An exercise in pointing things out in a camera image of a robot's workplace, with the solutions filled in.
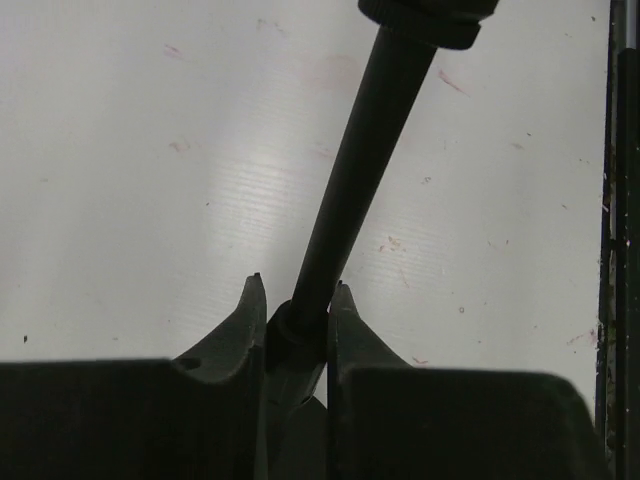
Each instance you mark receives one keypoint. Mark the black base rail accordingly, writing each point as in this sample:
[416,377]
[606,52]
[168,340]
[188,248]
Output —
[617,368]

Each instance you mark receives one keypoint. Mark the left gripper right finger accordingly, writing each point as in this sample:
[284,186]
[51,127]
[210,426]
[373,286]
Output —
[390,420]

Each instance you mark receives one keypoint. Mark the black round-base stand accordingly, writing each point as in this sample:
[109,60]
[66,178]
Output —
[409,35]

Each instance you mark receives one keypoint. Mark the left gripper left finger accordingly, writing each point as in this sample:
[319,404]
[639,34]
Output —
[198,416]

